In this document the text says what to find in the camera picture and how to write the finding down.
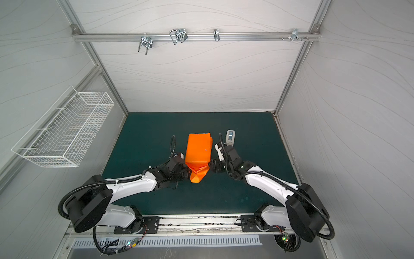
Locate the orange wrapping paper sheet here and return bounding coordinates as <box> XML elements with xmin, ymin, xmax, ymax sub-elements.
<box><xmin>185</xmin><ymin>133</ymin><xmax>212</xmax><ymax>183</ymax></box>

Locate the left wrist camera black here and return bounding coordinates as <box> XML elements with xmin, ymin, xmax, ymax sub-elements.
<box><xmin>167</xmin><ymin>135</ymin><xmax>187</xmax><ymax>174</ymax></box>

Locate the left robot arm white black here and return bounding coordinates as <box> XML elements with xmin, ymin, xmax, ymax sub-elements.
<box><xmin>58</xmin><ymin>163</ymin><xmax>191</xmax><ymax>234</ymax></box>

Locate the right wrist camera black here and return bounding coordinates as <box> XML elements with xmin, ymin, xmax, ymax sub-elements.
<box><xmin>215</xmin><ymin>133</ymin><xmax>243</xmax><ymax>167</ymax></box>

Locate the left black cable bundle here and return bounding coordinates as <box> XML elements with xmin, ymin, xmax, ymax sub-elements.
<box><xmin>92</xmin><ymin>224</ymin><xmax>148</xmax><ymax>256</ymax></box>

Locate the green table mat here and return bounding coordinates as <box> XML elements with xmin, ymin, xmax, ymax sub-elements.
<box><xmin>103</xmin><ymin>112</ymin><xmax>297</xmax><ymax>215</ymax></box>

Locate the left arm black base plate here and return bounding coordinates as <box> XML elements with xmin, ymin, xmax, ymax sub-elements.
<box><xmin>114</xmin><ymin>216</ymin><xmax>160</xmax><ymax>235</ymax></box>

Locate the metal u-bolt clamp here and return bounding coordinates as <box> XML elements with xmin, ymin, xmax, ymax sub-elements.
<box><xmin>138</xmin><ymin>35</ymin><xmax>153</xmax><ymax>55</ymax></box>
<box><xmin>169</xmin><ymin>29</ymin><xmax>188</xmax><ymax>45</ymax></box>

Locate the white vent strip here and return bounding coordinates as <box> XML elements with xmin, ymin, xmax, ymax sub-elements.
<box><xmin>72</xmin><ymin>235</ymin><xmax>263</xmax><ymax>249</ymax></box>

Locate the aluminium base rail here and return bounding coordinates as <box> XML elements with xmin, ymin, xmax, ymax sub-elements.
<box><xmin>64</xmin><ymin>212</ymin><xmax>331</xmax><ymax>238</ymax></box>

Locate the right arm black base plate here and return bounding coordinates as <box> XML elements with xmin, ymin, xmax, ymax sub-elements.
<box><xmin>235</xmin><ymin>215</ymin><xmax>285</xmax><ymax>233</ymax></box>

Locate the right black cable coil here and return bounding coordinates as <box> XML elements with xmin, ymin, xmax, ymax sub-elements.
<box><xmin>274</xmin><ymin>232</ymin><xmax>301</xmax><ymax>253</ymax></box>

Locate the white wire basket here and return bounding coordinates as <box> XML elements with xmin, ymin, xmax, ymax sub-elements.
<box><xmin>11</xmin><ymin>86</ymin><xmax>114</xmax><ymax>168</ymax></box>

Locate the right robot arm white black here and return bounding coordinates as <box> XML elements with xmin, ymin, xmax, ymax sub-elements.
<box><xmin>209</xmin><ymin>159</ymin><xmax>335</xmax><ymax>242</ymax></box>

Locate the aluminium cross rail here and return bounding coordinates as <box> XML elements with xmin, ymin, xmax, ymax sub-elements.
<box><xmin>72</xmin><ymin>31</ymin><xmax>322</xmax><ymax>42</ymax></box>

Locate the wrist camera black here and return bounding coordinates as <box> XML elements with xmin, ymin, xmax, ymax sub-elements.
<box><xmin>167</xmin><ymin>135</ymin><xmax>187</xmax><ymax>174</ymax></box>
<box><xmin>215</xmin><ymin>133</ymin><xmax>243</xmax><ymax>167</ymax></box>

